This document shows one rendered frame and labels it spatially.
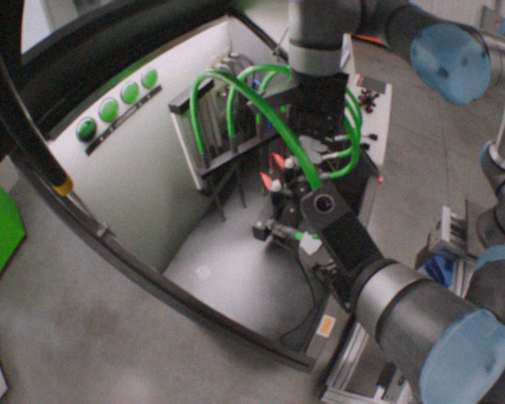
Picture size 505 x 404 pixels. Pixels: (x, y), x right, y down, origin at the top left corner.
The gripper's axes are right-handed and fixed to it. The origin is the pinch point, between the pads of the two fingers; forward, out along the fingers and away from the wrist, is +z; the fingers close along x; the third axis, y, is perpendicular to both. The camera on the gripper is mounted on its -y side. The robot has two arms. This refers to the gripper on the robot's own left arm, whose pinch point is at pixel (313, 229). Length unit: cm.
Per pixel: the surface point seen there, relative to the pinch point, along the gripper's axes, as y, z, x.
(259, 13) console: -50, 26, 24
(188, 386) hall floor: 80, 66, -97
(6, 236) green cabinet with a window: -87, 141, -240
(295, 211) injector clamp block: 5.2, 30.1, 3.2
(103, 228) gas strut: -18.3, -5.0, -26.7
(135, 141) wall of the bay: -31.3, 16.1, -21.0
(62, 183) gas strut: -22.9, -19.3, -19.6
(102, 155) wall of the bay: -31.4, 8.9, -26.7
